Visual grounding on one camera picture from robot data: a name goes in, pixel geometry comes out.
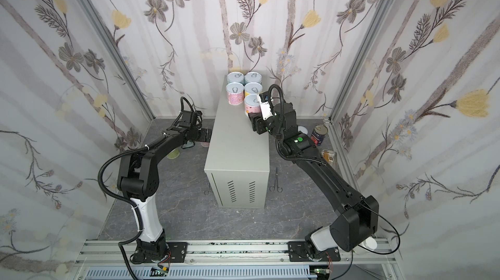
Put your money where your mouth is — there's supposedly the metal scissors right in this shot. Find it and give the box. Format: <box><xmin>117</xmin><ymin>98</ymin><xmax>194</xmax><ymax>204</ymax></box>
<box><xmin>269</xmin><ymin>167</ymin><xmax>283</xmax><ymax>193</ymax></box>

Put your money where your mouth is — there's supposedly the yellow label can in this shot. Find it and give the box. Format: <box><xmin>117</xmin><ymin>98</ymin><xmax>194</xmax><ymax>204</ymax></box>
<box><xmin>244</xmin><ymin>82</ymin><xmax>263</xmax><ymax>96</ymax></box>

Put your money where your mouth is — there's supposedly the white plastic bottle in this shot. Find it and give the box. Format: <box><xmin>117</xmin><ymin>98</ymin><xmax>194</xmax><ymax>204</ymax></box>
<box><xmin>353</xmin><ymin>237</ymin><xmax>378</xmax><ymax>255</ymax></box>

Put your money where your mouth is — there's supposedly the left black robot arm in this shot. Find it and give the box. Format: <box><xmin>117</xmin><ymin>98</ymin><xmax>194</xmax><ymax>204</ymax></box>
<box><xmin>97</xmin><ymin>96</ymin><xmax>212</xmax><ymax>279</ymax></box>

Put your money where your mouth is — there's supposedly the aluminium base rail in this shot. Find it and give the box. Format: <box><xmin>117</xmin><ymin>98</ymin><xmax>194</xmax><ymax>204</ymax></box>
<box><xmin>72</xmin><ymin>123</ymin><xmax>403</xmax><ymax>280</ymax></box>

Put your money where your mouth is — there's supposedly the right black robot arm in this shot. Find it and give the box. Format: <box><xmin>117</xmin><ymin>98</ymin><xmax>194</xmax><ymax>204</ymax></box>
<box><xmin>249</xmin><ymin>84</ymin><xmax>379</xmax><ymax>260</ymax></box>

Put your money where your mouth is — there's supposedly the grey metal cabinet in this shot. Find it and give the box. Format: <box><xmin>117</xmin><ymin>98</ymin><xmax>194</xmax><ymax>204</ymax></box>
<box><xmin>204</xmin><ymin>79</ymin><xmax>270</xmax><ymax>209</ymax></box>

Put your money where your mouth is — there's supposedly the dark open tin can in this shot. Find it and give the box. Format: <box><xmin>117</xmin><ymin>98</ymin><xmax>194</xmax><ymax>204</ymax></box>
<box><xmin>311</xmin><ymin>125</ymin><xmax>328</xmax><ymax>146</ymax></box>

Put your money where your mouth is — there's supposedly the teal coconut can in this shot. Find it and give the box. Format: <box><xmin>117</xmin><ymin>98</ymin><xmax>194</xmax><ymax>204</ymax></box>
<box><xmin>244</xmin><ymin>72</ymin><xmax>263</xmax><ymax>84</ymax></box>
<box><xmin>227</xmin><ymin>72</ymin><xmax>246</xmax><ymax>85</ymax></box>

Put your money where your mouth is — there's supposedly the green label can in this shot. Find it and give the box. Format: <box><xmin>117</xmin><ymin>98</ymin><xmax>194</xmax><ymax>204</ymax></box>
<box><xmin>167</xmin><ymin>148</ymin><xmax>180</xmax><ymax>160</ymax></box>

